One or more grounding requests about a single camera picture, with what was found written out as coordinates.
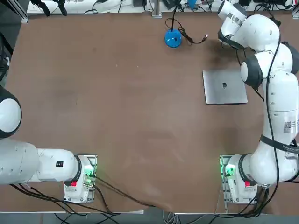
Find blue desk lamp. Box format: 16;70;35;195
164;0;202;49

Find white cable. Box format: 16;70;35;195
162;209;179;224

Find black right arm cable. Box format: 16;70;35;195
235;10;283;187

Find grey closed laptop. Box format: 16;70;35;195
202;69;249;105

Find aluminium frame post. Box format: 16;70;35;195
9;0;29;23
151;0;163;18

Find black left arm base cable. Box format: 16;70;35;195
9;174;162;217

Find black tripod leg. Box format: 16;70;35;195
30;0;51;17
54;0;68;16

